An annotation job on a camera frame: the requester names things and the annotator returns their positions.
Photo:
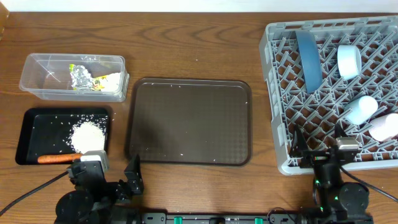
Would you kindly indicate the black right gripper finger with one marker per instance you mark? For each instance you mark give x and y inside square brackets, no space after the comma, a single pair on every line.
[338,131]
[299,145]

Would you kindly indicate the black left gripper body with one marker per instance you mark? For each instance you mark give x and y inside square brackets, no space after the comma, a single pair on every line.
[120,191]

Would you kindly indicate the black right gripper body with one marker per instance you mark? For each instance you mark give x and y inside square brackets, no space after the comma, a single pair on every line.
[325,177]

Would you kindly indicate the light blue cup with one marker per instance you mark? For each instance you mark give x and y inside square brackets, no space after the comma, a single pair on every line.
[361,110]

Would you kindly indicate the pile of white rice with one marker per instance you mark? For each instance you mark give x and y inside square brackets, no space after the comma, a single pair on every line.
[88,137]

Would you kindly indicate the orange carrot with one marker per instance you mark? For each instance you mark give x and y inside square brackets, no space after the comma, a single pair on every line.
[58,159]

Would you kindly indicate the yellow snack wrapper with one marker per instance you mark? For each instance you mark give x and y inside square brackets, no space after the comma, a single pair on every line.
[97,84]

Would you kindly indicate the dark blue plate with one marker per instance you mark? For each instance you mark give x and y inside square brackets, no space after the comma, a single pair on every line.
[310,60]

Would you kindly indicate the white napkin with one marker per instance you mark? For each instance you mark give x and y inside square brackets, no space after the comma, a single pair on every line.
[111,82]

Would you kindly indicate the aluminium foil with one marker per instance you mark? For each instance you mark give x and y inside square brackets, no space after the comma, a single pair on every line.
[81,77]

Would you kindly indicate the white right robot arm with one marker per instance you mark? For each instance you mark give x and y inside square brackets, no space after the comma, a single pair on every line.
[337,201]

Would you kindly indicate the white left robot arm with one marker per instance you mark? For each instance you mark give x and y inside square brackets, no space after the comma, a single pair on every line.
[79,206]

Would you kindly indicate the grey dishwasher rack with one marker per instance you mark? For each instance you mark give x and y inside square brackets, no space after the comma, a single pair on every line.
[317,113]

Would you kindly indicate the black tray bin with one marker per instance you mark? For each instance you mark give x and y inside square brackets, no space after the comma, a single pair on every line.
[24,154]

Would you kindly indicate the brown serving tray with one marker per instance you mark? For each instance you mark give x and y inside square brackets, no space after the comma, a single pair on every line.
[190,122]

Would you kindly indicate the clear plastic bin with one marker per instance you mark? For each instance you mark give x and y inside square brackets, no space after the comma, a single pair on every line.
[47,76]

